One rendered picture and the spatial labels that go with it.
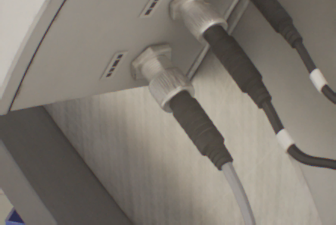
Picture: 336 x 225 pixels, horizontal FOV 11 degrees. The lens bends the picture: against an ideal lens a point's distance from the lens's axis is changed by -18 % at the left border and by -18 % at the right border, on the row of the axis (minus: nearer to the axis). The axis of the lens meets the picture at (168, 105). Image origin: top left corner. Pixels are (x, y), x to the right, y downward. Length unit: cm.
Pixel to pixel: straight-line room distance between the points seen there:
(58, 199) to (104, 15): 14
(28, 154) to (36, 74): 13
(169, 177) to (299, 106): 9
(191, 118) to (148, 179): 9
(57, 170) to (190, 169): 7
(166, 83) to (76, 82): 4
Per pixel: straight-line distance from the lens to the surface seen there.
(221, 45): 82
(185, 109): 84
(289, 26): 79
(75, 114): 95
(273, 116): 80
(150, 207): 92
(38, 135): 95
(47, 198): 92
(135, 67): 85
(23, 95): 82
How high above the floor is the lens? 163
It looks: 8 degrees down
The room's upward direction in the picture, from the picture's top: 3 degrees counter-clockwise
